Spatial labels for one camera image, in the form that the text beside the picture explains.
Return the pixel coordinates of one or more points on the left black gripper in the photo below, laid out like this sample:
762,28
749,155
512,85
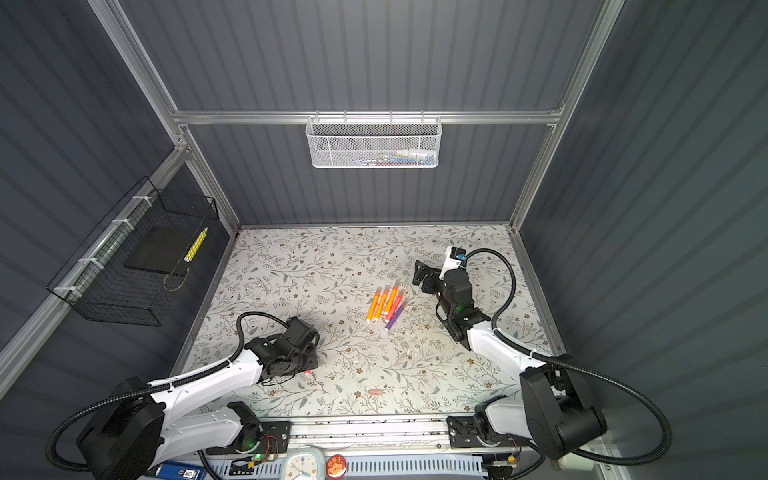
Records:
313,358

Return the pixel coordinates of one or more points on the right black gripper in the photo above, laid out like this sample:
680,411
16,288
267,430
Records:
422,276

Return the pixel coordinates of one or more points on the purple marker pen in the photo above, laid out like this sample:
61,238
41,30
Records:
395,316

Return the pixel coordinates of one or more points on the orange marker pen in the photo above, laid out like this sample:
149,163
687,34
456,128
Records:
390,300
374,305
382,301

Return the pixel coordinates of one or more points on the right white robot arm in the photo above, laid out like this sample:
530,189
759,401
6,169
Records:
556,410

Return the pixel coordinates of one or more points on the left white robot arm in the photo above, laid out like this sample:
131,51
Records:
141,425

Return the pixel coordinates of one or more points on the white alarm clock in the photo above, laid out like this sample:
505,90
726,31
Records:
308,463

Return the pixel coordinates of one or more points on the red round toy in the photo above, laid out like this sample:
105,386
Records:
336,467

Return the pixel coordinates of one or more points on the yellow highlighter in basket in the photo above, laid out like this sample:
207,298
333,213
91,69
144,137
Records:
196,245

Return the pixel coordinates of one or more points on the black pad in basket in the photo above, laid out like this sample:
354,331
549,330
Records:
161,251

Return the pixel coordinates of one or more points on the blue black device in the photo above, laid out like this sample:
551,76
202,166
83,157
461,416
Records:
178,471

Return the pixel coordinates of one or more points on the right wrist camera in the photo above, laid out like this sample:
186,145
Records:
455,258

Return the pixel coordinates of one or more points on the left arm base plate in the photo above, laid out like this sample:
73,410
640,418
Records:
270,437

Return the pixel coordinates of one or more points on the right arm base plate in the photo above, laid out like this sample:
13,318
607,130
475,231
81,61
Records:
466,432

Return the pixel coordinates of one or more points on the aluminium front rail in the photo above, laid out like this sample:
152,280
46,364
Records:
426,433

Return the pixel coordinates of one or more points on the black wire wall basket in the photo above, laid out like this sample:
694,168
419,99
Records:
98,286

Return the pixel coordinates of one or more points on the white mesh wall basket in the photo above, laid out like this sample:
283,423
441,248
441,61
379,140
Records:
388,144

